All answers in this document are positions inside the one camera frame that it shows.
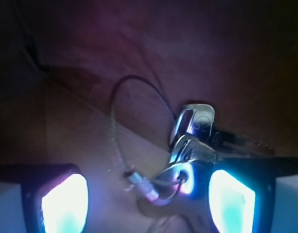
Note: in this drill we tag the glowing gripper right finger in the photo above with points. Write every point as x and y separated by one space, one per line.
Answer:
258 195

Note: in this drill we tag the brown paper bag bin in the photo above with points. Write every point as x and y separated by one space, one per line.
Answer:
59 60

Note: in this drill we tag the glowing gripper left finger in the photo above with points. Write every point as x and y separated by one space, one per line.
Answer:
42 199

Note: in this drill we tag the silver key bunch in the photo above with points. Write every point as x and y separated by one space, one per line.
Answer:
194 142

